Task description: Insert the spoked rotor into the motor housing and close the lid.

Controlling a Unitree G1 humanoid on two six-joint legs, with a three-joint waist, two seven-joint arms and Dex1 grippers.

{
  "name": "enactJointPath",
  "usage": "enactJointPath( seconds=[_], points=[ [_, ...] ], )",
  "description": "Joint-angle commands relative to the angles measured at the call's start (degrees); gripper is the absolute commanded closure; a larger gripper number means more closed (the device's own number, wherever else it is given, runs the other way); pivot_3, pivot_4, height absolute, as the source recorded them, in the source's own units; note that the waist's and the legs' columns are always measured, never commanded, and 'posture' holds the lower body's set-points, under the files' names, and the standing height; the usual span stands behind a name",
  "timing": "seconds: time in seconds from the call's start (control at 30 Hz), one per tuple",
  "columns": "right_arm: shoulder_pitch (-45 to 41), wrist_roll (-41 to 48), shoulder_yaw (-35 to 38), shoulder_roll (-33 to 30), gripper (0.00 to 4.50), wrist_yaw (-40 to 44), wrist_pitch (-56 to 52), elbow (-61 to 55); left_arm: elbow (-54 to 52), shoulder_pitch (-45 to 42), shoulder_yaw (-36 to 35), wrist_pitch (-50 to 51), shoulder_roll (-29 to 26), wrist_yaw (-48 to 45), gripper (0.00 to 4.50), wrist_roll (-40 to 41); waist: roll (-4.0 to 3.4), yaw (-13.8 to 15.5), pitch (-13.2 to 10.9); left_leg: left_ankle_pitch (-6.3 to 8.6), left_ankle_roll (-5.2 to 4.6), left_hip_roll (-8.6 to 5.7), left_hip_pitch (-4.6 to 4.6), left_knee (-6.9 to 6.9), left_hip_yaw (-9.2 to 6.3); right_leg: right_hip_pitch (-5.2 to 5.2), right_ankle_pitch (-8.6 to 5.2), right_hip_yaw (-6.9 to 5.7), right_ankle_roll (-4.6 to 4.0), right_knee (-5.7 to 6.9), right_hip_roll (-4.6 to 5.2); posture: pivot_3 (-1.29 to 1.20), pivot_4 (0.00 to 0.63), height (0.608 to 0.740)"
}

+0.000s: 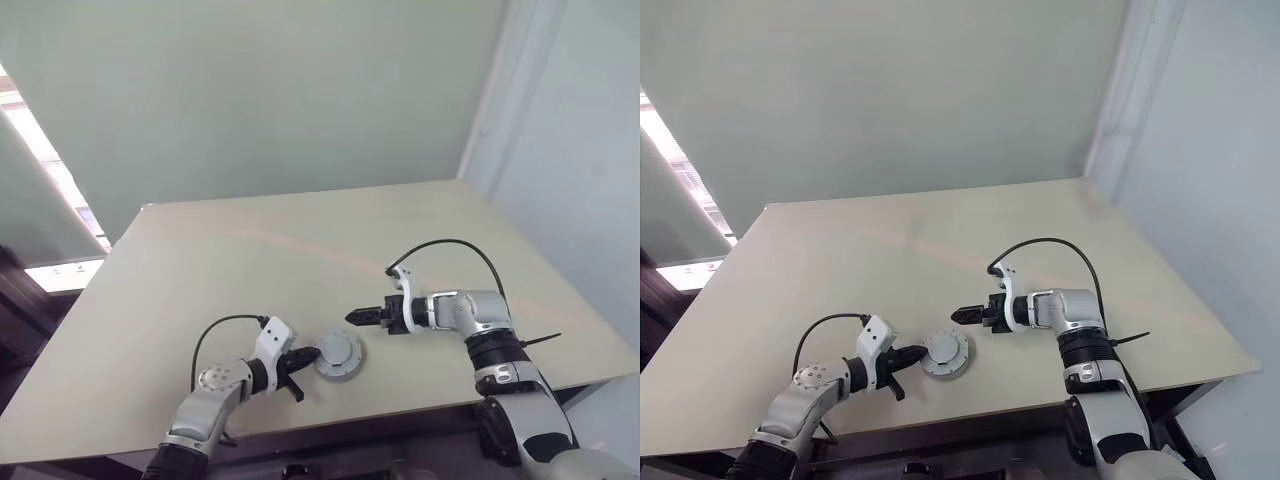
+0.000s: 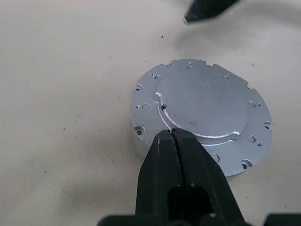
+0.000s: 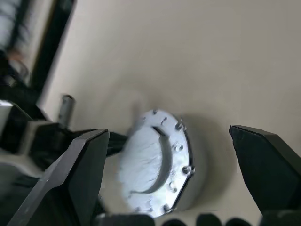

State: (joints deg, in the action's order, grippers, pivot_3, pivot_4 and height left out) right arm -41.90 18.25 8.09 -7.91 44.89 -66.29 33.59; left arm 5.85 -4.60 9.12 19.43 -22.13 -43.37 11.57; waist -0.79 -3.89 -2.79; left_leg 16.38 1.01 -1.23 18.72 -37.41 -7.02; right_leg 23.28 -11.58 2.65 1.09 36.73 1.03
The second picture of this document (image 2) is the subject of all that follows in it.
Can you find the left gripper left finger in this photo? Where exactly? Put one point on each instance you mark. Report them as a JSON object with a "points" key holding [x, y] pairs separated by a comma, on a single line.
{"points": [[157, 169]]}

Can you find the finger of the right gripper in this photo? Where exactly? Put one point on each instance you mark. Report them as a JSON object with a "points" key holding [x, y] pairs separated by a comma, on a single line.
{"points": [[207, 9]]}

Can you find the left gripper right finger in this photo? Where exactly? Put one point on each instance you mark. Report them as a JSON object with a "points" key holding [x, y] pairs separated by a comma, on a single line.
{"points": [[202, 169]]}

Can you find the silver motor cover disc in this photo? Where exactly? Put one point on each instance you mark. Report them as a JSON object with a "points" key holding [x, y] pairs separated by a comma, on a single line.
{"points": [[200, 101]]}

